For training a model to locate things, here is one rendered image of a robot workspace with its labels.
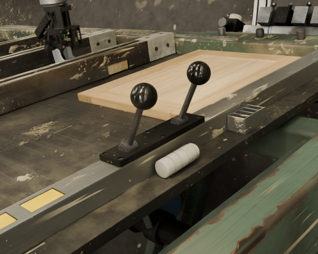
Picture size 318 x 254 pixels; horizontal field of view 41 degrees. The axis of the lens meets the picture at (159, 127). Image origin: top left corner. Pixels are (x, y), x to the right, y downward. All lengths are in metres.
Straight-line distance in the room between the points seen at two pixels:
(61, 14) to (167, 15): 1.69
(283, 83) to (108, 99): 0.40
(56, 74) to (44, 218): 0.67
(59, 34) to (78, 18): 2.35
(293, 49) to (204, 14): 1.48
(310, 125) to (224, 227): 0.49
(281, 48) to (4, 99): 0.74
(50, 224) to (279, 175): 0.29
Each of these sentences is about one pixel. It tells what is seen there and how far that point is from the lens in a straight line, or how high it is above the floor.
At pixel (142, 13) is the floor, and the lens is 3.03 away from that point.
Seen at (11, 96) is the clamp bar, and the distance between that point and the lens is 1.12.
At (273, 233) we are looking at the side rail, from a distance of 0.47.
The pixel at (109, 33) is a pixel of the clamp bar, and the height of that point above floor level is 0.94.
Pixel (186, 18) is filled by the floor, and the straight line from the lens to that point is 2.74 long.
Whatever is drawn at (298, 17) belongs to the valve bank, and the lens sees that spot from 1.43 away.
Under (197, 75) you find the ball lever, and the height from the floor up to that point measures 1.46.
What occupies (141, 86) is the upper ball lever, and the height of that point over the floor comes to 1.56.
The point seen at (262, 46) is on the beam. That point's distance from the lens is 1.28.
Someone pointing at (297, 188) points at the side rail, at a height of 1.48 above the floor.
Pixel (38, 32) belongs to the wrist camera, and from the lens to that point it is 1.35.
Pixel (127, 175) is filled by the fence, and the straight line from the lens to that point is 0.64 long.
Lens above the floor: 1.96
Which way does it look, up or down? 48 degrees down
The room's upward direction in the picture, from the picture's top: 75 degrees counter-clockwise
